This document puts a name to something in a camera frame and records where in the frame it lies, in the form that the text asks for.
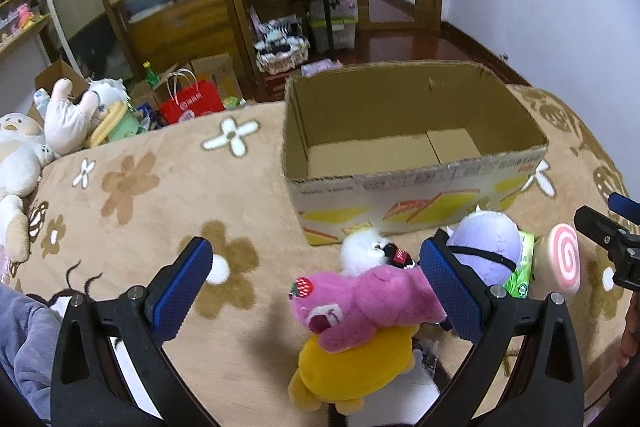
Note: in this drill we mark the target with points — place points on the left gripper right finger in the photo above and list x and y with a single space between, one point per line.
545 384

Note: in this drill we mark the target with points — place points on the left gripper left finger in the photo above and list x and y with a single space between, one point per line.
110 368

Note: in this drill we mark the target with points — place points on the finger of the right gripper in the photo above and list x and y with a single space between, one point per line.
624 207
622 246

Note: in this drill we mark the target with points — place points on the pink swirl roll plush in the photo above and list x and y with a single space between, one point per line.
556 263

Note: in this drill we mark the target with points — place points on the green tissue pack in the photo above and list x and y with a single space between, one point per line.
518 283

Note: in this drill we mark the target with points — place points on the white-haired doll plush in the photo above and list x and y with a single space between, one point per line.
488 242

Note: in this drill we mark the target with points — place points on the yellow bear plush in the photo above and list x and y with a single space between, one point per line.
345 378

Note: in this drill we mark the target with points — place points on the pink bear plush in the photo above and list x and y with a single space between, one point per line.
345 312

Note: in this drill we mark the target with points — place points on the white fluffy keychain plush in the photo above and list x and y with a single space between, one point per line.
367 249

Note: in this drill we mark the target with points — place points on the person's right hand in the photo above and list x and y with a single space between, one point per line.
629 343

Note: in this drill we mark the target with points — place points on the purple sleeve clothing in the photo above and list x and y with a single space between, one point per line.
29 334

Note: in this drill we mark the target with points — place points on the open cardboard box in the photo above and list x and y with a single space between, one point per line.
403 146

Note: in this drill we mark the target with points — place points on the large white cat plush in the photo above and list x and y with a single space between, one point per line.
24 153

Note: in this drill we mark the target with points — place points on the green yellow plush toy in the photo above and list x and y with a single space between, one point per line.
118 123

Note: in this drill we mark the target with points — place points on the white pink rabbit plush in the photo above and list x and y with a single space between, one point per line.
66 124

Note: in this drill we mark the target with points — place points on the red paper shopping bag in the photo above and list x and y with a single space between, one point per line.
189 97

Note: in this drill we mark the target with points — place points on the green bottle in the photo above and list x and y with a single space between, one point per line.
151 77

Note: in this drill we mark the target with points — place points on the clear storage bin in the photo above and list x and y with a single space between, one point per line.
344 19

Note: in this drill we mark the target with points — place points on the small box of pink packets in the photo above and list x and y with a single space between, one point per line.
311 69

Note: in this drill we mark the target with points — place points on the brown cardboard box on floor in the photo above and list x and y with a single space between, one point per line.
216 69

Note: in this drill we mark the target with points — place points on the small black side table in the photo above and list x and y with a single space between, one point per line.
328 22

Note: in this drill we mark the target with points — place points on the white display shelf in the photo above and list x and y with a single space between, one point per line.
23 19

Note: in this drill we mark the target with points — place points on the lace basket with items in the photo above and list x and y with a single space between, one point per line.
281 45

